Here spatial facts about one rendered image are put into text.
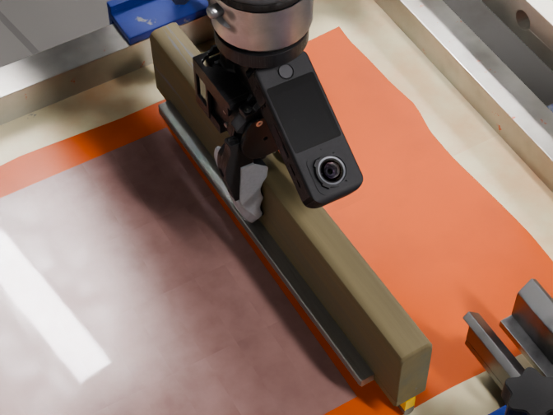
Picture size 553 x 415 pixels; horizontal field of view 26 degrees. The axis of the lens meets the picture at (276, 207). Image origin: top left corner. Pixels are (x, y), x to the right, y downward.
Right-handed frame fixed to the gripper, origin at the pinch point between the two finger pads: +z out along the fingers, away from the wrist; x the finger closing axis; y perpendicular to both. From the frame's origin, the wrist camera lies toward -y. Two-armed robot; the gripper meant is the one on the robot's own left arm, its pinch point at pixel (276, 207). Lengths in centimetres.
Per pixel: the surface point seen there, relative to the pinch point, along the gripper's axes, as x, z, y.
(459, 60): -25.0, 1.5, 7.5
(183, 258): 8.0, 5.0, 2.6
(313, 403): 5.6, 5.0, -15.6
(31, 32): -18, 100, 136
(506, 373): -7.2, 0.2, -23.2
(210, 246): 5.4, 5.0, 2.5
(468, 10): -104, 100, 93
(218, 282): 6.6, 5.0, -1.3
